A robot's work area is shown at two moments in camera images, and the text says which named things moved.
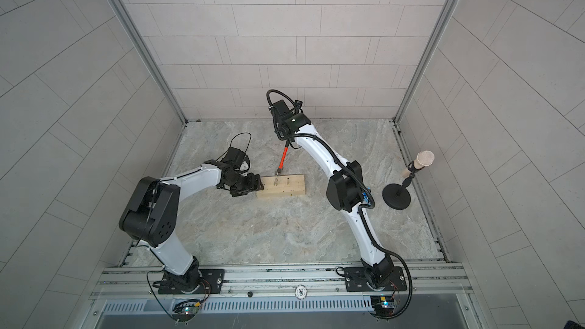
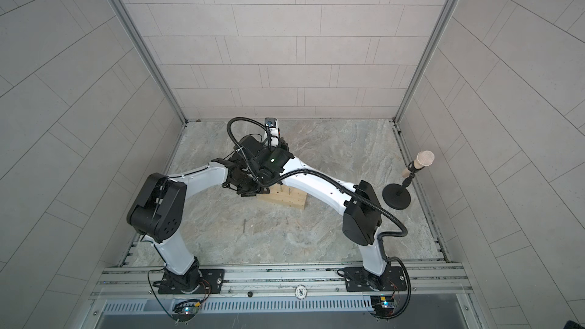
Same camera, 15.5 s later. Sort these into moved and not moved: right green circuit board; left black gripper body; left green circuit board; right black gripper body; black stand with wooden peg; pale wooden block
Moved: pale wooden block; right black gripper body
Not moved: left black gripper body; right green circuit board; black stand with wooden peg; left green circuit board
